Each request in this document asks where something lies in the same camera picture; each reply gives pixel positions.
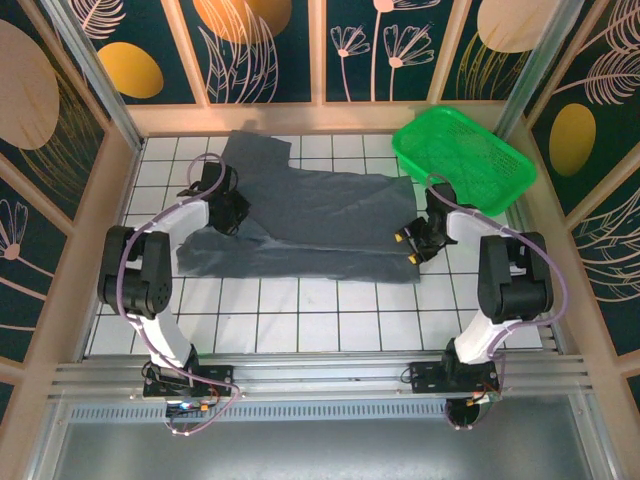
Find dark panel with line leaves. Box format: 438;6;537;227
569;189;640;357

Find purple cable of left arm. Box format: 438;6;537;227
117;153;244;437

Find slotted grey cable duct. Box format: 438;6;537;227
64;402;451;422

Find dark panel with yellow oval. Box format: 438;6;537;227
64;0;209;106

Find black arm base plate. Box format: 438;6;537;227
143;362;236;400
408;359;501;394

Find dark panel with beige circle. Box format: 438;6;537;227
439;0;556;101

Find dark panel with pink flowers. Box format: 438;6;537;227
324;0;454;104

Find grey t-shirt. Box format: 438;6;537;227
175;129;422;285

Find green plastic basket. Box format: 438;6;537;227
391;104;539;217

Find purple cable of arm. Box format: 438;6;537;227
424;172;571;371
117;153;244;437

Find small circuit board with wires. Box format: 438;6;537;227
444;389;502;431
165;397;222;420

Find aluminium corner post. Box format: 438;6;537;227
492;0;596;144
39;0;147;154

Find dark panel with yellow lines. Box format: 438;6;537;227
0;0;111;221

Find dark panel with white leaves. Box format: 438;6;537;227
179;0;321;106

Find aluminium mounting rail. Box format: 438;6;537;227
47;352;599;401

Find dark panel with single flower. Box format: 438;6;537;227
0;159;69;364

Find grey metal sheet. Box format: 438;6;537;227
29;394;619;480

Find dark panel with feather leaves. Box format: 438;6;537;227
524;0;640;216

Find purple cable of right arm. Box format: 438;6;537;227
424;172;571;371

